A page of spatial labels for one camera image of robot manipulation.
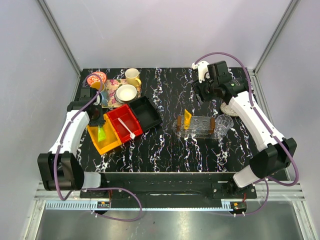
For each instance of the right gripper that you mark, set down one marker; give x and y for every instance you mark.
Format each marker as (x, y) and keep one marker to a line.
(198, 85)

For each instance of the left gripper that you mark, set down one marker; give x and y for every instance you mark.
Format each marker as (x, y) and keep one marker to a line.
(100, 121)

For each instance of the green toothpaste tube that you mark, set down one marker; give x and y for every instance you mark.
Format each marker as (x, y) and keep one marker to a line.
(101, 136)

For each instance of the clear plastic cup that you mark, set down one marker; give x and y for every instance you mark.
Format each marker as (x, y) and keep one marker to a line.
(223, 124)

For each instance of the yellow toothpaste tube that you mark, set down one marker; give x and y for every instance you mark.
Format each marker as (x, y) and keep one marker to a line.
(187, 119)

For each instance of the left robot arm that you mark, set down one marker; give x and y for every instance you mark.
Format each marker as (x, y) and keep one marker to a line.
(59, 168)

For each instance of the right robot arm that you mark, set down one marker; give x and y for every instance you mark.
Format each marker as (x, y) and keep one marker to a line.
(275, 152)

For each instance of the floral tray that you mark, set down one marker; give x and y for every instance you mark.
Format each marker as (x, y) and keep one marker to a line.
(120, 92)

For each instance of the blue mug orange inside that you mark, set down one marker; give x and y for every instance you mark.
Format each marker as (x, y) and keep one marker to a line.
(103, 92)

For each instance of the red plastic bin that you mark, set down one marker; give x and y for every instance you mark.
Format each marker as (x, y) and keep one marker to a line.
(124, 112)

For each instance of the orange patterned bowl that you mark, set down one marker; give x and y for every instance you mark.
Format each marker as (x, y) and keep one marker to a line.
(96, 77)

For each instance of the speckled round coaster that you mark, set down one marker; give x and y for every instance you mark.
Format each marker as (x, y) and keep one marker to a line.
(227, 110)

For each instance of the yellow plastic bin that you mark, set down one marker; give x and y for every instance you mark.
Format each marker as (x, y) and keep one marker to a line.
(111, 141)

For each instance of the clear acrylic rack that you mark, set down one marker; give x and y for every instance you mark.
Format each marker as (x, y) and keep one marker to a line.
(201, 127)

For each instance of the yellow mug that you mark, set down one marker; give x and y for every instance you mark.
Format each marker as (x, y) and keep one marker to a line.
(132, 76)

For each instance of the black plastic bin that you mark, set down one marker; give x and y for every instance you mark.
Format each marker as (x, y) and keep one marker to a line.
(146, 114)

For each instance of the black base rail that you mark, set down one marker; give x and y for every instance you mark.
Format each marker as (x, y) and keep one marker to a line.
(173, 190)

